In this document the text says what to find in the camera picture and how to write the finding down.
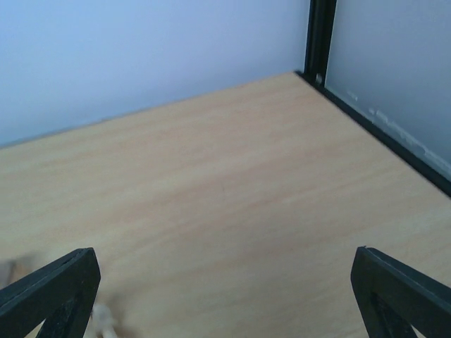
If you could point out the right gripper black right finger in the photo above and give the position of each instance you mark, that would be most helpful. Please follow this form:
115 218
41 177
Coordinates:
396 300

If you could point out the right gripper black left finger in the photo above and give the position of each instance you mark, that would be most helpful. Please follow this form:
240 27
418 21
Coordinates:
57 297

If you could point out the light wooden chess piece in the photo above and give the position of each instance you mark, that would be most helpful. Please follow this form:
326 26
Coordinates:
101 323

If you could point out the black enclosure frame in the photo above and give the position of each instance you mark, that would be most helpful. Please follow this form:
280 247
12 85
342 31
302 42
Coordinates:
386 64

